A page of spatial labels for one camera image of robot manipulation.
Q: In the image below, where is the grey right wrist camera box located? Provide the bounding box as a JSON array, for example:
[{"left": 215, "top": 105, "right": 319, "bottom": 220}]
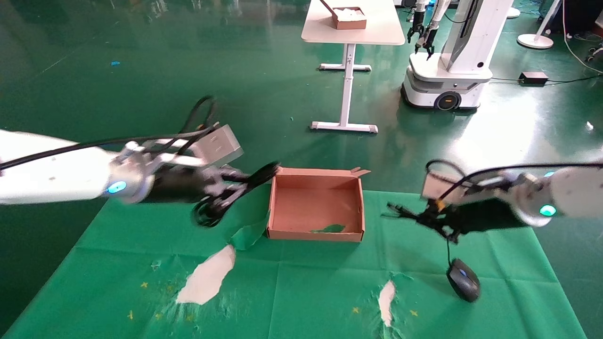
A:
[{"left": 421, "top": 170, "right": 468, "bottom": 202}]

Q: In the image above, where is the small brown cardboard box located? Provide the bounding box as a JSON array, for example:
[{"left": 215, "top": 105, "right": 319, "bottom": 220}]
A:
[{"left": 319, "top": 0, "right": 367, "bottom": 31}]

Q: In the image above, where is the white round floor stand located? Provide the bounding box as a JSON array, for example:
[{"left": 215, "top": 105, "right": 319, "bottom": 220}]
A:
[{"left": 516, "top": 0, "right": 564, "bottom": 50}]

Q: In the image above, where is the white packing material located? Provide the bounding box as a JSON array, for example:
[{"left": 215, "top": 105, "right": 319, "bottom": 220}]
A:
[{"left": 334, "top": 7, "right": 366, "bottom": 21}]

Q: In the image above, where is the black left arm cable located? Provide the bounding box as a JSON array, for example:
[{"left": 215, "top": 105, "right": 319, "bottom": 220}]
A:
[{"left": 0, "top": 96, "right": 220, "bottom": 171}]

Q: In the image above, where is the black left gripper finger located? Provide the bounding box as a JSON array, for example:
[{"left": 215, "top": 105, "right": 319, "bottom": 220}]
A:
[
  {"left": 206, "top": 186, "right": 246, "bottom": 209},
  {"left": 218, "top": 169, "right": 251, "bottom": 186}
]

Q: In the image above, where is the black wired computer mouse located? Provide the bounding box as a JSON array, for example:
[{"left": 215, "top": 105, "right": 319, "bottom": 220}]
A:
[{"left": 381, "top": 202, "right": 481, "bottom": 303}]

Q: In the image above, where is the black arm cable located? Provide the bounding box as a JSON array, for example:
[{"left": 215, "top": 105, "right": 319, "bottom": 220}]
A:
[
  {"left": 425, "top": 159, "right": 603, "bottom": 202},
  {"left": 0, "top": 96, "right": 220, "bottom": 171}
]

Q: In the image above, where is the green tablecloth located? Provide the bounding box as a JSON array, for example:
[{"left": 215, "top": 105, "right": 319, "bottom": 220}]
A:
[{"left": 2, "top": 186, "right": 587, "bottom": 339}]

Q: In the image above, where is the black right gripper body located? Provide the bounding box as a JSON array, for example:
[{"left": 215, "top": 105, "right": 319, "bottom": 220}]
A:
[{"left": 447, "top": 197, "right": 531, "bottom": 235}]

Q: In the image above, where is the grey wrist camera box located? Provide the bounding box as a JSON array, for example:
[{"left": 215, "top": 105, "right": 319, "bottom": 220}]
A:
[
  {"left": 421, "top": 170, "right": 468, "bottom": 202},
  {"left": 190, "top": 124, "right": 245, "bottom": 169}
]

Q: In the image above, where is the black adapter floor cable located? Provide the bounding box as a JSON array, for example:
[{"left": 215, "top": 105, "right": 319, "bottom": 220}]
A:
[{"left": 489, "top": 74, "right": 603, "bottom": 87}]

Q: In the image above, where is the white floor cable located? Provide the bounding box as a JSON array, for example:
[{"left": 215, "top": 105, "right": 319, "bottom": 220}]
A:
[{"left": 560, "top": 0, "right": 603, "bottom": 76}]

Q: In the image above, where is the black power adapter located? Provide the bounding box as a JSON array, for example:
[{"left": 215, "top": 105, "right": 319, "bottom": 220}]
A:
[{"left": 518, "top": 72, "right": 549, "bottom": 87}]

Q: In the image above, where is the open brown cardboard box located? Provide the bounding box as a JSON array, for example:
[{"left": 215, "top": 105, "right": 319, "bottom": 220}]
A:
[{"left": 265, "top": 166, "right": 371, "bottom": 243}]

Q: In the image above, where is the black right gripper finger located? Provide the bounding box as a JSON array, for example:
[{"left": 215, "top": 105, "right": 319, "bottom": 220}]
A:
[
  {"left": 423, "top": 218, "right": 461, "bottom": 244},
  {"left": 387, "top": 202, "right": 443, "bottom": 223}
]

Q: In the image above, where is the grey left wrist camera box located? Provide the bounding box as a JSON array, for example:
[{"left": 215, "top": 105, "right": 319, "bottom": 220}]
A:
[{"left": 190, "top": 124, "right": 245, "bottom": 169}]

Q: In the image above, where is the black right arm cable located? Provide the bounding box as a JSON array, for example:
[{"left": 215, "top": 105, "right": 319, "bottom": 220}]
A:
[{"left": 425, "top": 159, "right": 603, "bottom": 202}]

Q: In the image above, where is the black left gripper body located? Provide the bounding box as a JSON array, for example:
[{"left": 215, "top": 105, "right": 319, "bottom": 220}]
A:
[{"left": 140, "top": 166, "right": 223, "bottom": 204}]

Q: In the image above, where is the white pedestal table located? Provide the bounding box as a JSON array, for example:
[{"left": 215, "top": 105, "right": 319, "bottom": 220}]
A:
[{"left": 301, "top": 0, "right": 406, "bottom": 134}]

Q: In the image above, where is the white wheeled idle robot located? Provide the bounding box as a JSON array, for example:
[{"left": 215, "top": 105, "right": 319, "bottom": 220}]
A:
[{"left": 400, "top": 0, "right": 515, "bottom": 113}]

